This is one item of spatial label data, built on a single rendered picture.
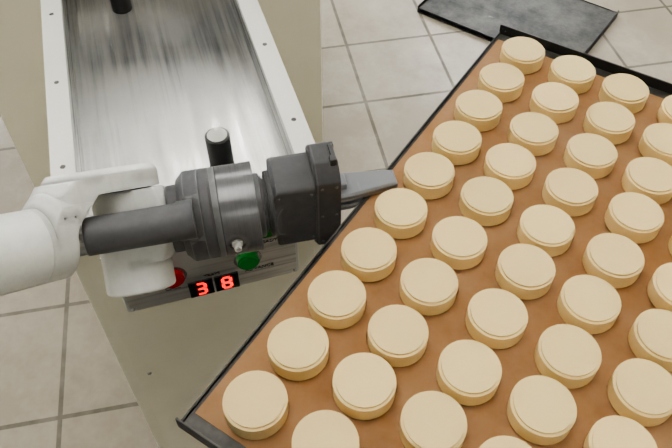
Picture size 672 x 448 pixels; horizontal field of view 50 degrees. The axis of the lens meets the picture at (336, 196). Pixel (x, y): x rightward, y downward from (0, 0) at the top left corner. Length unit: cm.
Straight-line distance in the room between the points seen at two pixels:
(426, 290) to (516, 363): 9
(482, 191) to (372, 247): 13
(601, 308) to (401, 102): 174
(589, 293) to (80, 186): 44
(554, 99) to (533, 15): 194
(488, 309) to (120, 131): 61
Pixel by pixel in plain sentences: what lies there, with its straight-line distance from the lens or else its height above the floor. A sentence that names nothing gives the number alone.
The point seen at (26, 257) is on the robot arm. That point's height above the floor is 107.
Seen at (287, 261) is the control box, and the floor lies 73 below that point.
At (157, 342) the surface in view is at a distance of 115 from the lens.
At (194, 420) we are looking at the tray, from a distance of 60.
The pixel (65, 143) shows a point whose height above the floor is 90.
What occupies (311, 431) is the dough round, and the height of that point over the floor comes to 102.
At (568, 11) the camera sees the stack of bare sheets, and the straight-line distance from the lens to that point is 281.
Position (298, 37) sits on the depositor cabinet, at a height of 55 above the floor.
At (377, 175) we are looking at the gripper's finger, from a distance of 71.
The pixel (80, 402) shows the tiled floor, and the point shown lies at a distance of 179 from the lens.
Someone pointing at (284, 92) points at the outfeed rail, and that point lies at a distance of 97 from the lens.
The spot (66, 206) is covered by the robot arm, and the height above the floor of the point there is 108.
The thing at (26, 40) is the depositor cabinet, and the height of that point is 66.
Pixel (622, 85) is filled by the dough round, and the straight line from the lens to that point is 86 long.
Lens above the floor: 153
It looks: 49 degrees down
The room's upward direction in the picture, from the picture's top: straight up
